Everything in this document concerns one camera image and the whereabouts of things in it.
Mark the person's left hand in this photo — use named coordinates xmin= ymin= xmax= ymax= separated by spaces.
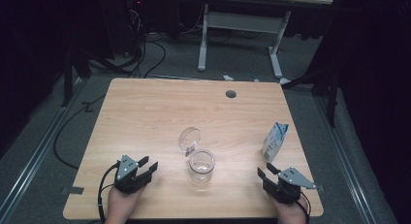
xmin=105 ymin=186 xmax=145 ymax=224

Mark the black stand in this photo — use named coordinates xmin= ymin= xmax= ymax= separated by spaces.
xmin=60 ymin=46 xmax=94 ymax=109
xmin=283 ymin=68 xmax=341 ymax=129

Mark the looped black floor cable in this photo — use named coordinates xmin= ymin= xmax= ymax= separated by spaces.
xmin=142 ymin=39 xmax=168 ymax=80

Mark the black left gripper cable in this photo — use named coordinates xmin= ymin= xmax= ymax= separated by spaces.
xmin=97 ymin=163 xmax=119 ymax=224

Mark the person's right hand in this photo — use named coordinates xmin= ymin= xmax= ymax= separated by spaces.
xmin=268 ymin=192 xmax=308 ymax=224

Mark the black computer with red light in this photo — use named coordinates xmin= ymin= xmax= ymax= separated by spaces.
xmin=124 ymin=0 xmax=150 ymax=57

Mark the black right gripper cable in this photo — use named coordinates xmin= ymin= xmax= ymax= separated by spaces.
xmin=299 ymin=190 xmax=312 ymax=224

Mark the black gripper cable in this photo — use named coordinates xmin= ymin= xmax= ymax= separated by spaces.
xmin=97 ymin=163 xmax=119 ymax=224
xmin=299 ymin=190 xmax=312 ymax=224

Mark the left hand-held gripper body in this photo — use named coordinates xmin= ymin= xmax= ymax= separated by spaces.
xmin=113 ymin=154 xmax=148 ymax=196

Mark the metal floor rail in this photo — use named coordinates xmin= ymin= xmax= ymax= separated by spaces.
xmin=0 ymin=78 xmax=89 ymax=218
xmin=314 ymin=94 xmax=378 ymax=224

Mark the clear jar with hinged lid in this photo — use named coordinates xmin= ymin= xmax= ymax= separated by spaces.
xmin=177 ymin=126 xmax=216 ymax=185

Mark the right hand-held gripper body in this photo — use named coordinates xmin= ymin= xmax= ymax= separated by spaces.
xmin=262 ymin=166 xmax=318 ymax=205

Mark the desk with white legs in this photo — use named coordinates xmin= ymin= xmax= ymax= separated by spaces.
xmin=197 ymin=0 xmax=333 ymax=86

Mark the white and blue packet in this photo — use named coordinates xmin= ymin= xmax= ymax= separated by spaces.
xmin=261 ymin=121 xmax=290 ymax=164

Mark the long black floor cable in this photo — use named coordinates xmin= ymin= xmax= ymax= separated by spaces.
xmin=52 ymin=93 xmax=109 ymax=171

